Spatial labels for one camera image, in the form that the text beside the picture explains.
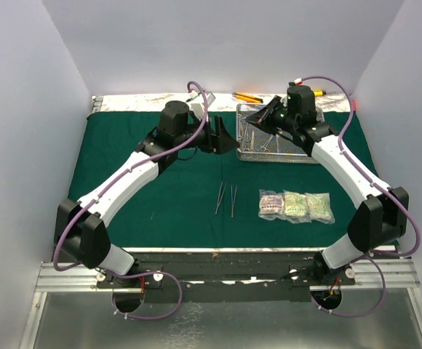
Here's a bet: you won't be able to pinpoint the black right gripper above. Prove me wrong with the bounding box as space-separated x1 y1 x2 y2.
247 95 298 135

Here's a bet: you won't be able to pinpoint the aluminium front rail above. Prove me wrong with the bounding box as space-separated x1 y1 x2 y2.
35 259 421 293

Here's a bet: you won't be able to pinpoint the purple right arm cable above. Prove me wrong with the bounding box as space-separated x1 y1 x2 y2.
294 75 422 318

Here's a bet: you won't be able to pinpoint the green gauze packet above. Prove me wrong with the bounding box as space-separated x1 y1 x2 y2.
305 193 335 224
283 191 311 224

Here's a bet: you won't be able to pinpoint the steel scissors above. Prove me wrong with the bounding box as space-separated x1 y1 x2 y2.
248 131 255 151

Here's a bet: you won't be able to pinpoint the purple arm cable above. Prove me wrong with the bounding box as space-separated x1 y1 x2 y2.
53 80 183 321
294 75 422 318

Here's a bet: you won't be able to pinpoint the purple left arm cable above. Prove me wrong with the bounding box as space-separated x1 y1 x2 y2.
53 80 183 321

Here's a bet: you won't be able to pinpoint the pink packet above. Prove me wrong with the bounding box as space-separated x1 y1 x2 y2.
258 190 284 220

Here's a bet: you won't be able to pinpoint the metal mesh instrument tray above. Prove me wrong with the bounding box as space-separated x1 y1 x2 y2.
236 103 317 164

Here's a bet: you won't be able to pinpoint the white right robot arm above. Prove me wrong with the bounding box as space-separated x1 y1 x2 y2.
246 84 409 284

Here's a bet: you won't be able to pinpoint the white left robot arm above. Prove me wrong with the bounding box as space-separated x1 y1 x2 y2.
52 100 239 287

